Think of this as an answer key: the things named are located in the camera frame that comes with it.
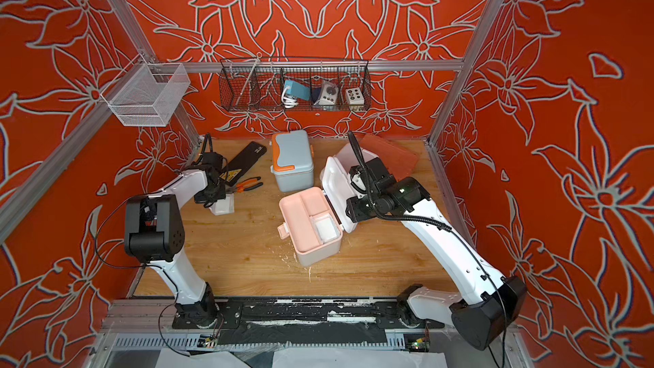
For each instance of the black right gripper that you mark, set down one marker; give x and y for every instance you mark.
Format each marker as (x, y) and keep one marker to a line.
(354, 213)

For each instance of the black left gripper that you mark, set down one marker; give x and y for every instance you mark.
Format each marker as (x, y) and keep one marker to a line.
(220, 195)

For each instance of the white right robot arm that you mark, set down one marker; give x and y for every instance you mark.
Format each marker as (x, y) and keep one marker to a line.
(487, 302)

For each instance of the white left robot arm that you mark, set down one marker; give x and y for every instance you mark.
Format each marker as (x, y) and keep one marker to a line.
(154, 234)

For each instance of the orange black pliers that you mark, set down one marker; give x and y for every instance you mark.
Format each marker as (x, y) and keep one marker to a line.
(247, 185)

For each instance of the black tool case yellow label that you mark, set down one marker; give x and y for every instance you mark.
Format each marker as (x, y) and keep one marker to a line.
(242, 163)

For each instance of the orange plastic tool case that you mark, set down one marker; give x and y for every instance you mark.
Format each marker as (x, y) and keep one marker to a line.
(400, 161)

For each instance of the beige button box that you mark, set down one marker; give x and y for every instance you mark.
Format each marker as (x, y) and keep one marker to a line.
(354, 98)

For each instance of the white round-dial device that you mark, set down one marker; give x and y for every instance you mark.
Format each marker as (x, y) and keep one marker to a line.
(327, 95)

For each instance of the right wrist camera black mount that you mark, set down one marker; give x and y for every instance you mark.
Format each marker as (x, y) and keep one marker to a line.
(373, 181)

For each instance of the grey first aid box orange handle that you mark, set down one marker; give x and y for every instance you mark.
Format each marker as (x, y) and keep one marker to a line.
(292, 160)

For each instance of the black wire wall basket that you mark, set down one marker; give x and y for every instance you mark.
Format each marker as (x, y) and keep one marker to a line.
(255, 85)

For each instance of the white wire mesh basket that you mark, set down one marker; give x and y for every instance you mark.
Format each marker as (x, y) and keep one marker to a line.
(146, 97)

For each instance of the blue device with white cable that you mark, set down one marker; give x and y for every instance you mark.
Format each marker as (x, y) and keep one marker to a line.
(293, 93)

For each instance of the aluminium left side rail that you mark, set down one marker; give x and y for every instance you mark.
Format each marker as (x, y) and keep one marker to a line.
(21, 202)

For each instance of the aluminium frame post left rear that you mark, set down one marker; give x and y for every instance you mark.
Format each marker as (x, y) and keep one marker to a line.
(146, 55)

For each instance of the aluminium frame post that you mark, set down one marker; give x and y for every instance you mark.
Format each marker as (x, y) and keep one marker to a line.
(146, 55)
(481, 33)

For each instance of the aluminium frame post right rear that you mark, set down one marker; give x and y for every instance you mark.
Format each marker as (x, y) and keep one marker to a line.
(481, 33)

